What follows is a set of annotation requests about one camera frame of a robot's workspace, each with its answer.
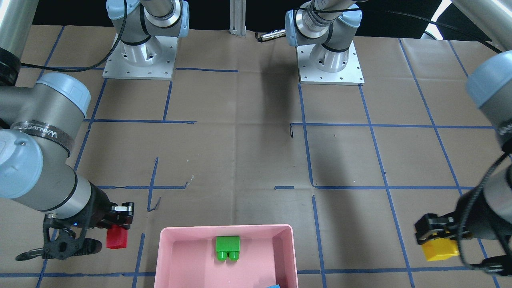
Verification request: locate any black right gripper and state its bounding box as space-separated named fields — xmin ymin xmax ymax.
xmin=74 ymin=183 xmax=135 ymax=230

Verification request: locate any brown paper table cover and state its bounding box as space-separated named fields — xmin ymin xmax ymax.
xmin=1 ymin=30 xmax=511 ymax=288

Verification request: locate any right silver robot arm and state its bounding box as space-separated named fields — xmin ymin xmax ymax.
xmin=1 ymin=0 xmax=133 ymax=229

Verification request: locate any aluminium frame post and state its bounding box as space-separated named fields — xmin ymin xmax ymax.
xmin=229 ymin=0 xmax=246 ymax=38

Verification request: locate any yellow toy block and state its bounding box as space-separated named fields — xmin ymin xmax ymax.
xmin=420 ymin=238 xmax=460 ymax=261

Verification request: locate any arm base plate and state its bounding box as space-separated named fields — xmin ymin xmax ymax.
xmin=102 ymin=36 xmax=179 ymax=80
xmin=296 ymin=42 xmax=365 ymax=86

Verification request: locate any metal connector plug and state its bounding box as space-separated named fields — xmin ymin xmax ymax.
xmin=255 ymin=29 xmax=286 ymax=43

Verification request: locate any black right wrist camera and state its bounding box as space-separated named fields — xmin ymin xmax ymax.
xmin=15 ymin=214 xmax=102 ymax=261

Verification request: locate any red toy block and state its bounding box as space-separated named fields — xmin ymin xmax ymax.
xmin=106 ymin=226 xmax=128 ymax=250

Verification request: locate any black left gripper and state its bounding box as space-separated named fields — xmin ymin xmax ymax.
xmin=414 ymin=188 xmax=504 ymax=245

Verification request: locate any green toy block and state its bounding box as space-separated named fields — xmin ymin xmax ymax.
xmin=215 ymin=236 xmax=241 ymax=261

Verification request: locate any pink plastic box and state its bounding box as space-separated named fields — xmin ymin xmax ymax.
xmin=154 ymin=224 xmax=299 ymax=288

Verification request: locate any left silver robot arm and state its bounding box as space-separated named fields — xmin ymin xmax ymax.
xmin=415 ymin=0 xmax=512 ymax=245

